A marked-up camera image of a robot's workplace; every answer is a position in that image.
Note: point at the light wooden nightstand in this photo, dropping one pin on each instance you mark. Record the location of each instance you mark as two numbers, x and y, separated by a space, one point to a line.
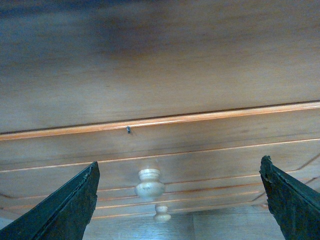
79 66

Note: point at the wooden drawer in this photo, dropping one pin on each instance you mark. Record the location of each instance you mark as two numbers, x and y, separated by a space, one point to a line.
187 188
222 146

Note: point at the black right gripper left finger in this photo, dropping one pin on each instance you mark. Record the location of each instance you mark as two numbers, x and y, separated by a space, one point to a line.
63 215

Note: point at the drawer round knob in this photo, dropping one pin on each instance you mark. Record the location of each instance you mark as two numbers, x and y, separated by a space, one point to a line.
161 214
150 186

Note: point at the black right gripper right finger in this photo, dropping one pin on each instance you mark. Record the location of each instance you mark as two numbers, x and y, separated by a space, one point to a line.
294 205

